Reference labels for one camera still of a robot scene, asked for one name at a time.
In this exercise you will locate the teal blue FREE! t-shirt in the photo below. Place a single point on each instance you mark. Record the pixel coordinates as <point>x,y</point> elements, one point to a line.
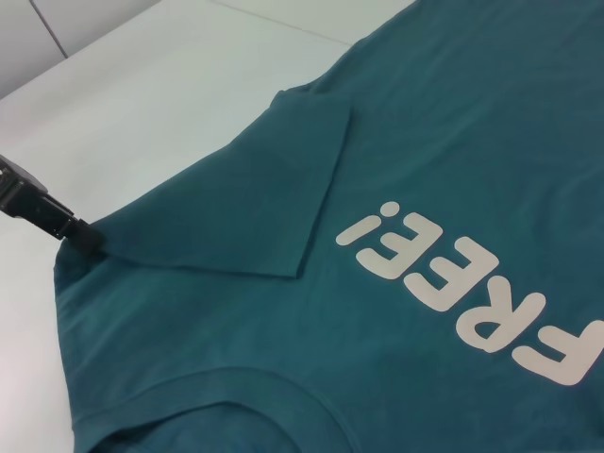
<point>377,236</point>

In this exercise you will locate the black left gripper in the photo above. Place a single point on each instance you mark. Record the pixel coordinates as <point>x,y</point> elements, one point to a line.
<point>19,193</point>

